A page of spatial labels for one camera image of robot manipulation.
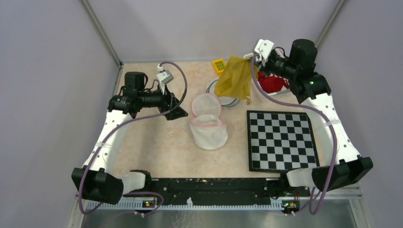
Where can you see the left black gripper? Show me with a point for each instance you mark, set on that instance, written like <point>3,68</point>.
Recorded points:
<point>169,102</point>

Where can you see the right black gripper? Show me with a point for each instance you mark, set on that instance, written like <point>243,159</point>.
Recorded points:
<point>265,67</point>

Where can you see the red satin bra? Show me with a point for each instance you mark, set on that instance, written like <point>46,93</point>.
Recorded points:
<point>272,84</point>

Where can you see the yellow satin bra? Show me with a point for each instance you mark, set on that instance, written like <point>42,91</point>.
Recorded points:
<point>235,80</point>

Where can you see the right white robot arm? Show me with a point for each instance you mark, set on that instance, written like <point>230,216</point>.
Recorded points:
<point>344,164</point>

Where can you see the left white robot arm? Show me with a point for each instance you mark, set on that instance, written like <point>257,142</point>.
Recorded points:
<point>95,179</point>

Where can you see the white plastic basket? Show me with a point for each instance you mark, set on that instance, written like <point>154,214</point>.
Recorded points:
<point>277,94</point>

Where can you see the yellow toy block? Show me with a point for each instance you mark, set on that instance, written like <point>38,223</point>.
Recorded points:
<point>219,66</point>

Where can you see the black white checkerboard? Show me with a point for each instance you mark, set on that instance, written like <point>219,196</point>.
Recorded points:
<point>280,141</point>

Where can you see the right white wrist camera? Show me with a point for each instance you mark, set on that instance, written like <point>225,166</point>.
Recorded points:
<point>263,48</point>

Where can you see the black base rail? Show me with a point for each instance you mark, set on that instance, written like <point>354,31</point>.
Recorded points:
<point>221,191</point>

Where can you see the white toothed cable strip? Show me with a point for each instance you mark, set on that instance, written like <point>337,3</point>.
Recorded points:
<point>138,204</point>

